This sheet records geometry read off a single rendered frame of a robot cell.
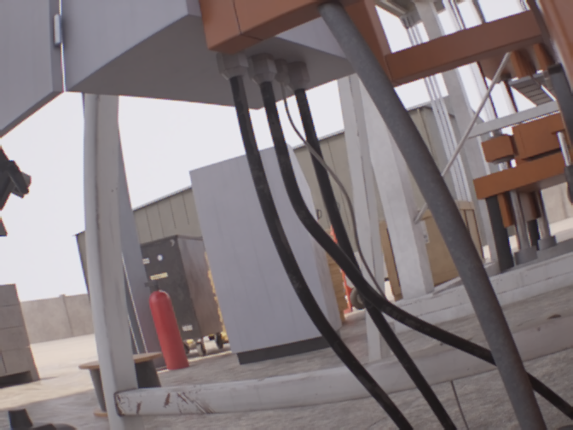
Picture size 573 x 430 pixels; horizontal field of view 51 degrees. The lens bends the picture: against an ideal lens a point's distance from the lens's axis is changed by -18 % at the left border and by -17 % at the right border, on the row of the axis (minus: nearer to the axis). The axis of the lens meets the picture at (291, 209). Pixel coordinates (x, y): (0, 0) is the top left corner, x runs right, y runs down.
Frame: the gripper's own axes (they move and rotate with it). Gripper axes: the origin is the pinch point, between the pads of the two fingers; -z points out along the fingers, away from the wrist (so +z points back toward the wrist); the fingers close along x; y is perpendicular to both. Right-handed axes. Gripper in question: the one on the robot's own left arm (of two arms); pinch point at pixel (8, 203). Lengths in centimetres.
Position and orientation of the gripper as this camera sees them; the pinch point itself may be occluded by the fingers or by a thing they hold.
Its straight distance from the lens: 121.7
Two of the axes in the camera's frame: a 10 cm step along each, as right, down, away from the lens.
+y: 4.4, 0.1, 9.0
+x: 6.3, -7.2, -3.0
